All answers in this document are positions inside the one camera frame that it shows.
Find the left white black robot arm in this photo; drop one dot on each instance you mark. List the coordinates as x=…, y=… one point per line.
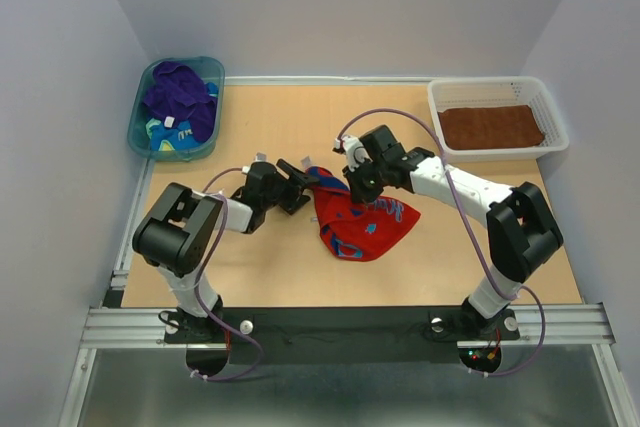
x=175, y=233

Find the white plastic mesh basket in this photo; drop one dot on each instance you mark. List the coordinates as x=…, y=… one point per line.
x=479, y=92

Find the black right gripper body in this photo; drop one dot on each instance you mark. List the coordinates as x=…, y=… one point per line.
x=367, y=180

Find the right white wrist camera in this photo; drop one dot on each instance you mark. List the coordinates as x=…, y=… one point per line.
x=353, y=150

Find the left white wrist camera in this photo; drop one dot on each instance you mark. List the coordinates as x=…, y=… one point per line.
x=259, y=157

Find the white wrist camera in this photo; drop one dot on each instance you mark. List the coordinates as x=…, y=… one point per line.
x=353, y=150
x=259, y=157

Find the aluminium rail frame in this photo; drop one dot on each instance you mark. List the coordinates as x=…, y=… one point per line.
x=138, y=380

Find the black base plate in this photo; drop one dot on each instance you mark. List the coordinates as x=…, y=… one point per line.
x=335, y=335

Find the blue towel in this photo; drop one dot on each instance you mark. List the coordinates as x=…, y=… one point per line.
x=170, y=136

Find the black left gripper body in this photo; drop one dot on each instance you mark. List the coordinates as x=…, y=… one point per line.
x=284, y=191

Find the purple towel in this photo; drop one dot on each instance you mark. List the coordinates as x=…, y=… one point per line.
x=180, y=93

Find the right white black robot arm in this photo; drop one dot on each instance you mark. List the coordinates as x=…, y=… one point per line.
x=522, y=231

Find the teal plastic bin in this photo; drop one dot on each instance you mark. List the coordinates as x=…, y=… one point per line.
x=209, y=70

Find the red towel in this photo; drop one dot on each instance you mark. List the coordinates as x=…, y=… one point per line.
x=357, y=232

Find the brown towel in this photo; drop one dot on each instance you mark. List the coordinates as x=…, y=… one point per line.
x=490, y=128

